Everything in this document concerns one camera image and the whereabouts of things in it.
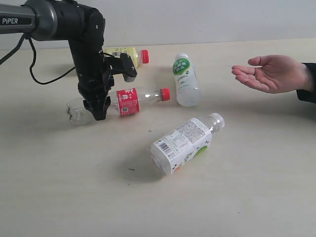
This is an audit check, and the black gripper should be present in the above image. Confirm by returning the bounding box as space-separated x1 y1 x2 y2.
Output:
71 49 111 121

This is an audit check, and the clear cola bottle red label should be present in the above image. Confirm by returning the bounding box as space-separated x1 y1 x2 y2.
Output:
66 87 170 125

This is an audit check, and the yellow juice bottle red cap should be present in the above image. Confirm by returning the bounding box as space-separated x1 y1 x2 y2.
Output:
103 46 150 68

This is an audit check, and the white green yogurt drink bottle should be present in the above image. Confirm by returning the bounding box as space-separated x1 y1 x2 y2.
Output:
172 53 202 107

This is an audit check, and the clear bottle white printed label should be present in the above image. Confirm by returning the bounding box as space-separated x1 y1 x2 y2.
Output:
150 113 225 175

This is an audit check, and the dark sleeved forearm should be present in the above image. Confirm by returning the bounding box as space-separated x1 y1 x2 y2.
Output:
296 63 316 104

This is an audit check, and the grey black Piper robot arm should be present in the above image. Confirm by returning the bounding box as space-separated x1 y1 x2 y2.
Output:
0 0 111 120

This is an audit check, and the open person hand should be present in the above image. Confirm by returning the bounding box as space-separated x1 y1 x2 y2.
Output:
232 55 306 94

